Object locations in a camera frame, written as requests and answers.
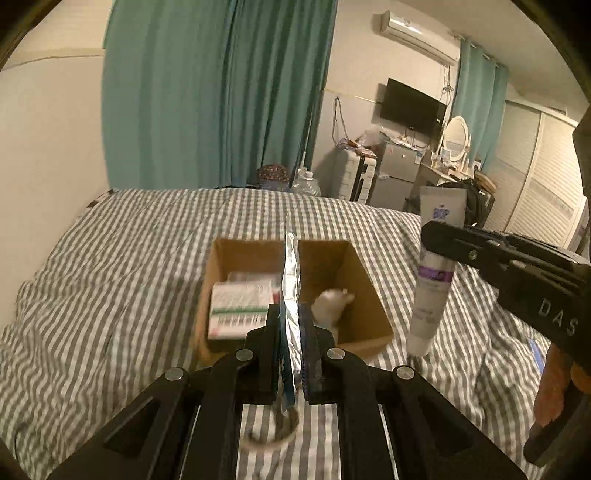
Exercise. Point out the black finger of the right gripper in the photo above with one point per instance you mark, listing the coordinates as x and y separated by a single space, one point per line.
472 247

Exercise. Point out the white suitcase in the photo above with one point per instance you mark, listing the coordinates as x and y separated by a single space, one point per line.
354 173

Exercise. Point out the white purple cream tube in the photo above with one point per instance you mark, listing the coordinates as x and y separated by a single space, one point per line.
435 273

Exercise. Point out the small white plush toy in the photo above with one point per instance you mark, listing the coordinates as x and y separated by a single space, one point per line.
328 307

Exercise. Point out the white wardrobe doors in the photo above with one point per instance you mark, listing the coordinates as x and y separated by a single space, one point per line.
535 169

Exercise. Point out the dark patterned hat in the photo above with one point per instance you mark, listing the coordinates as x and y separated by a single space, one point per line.
273 177

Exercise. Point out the black bag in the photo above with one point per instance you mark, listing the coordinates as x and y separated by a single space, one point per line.
479 202

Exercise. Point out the silver foil blister pack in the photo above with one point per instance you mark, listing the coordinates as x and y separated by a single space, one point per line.
291 351

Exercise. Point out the grey mini fridge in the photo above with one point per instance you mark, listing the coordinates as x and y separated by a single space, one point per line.
397 170

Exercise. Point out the white tape roll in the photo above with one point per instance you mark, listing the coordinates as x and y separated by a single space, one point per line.
282 430

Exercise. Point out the white wall air conditioner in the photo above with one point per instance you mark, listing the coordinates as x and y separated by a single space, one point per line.
439 44

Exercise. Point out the teal curtain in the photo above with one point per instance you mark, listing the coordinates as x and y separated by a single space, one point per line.
480 98
201 94

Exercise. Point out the green white medicine box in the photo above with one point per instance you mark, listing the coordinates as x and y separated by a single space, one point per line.
240 304

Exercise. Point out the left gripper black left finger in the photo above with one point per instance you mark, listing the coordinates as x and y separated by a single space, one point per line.
185 425

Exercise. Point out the black wall television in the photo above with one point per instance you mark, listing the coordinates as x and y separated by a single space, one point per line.
413 109

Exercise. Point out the clear water jug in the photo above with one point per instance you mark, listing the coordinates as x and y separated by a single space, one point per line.
305 183

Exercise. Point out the oval white vanity mirror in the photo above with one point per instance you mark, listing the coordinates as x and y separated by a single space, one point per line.
455 140

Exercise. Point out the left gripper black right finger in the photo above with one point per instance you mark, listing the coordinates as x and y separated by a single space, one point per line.
394 424

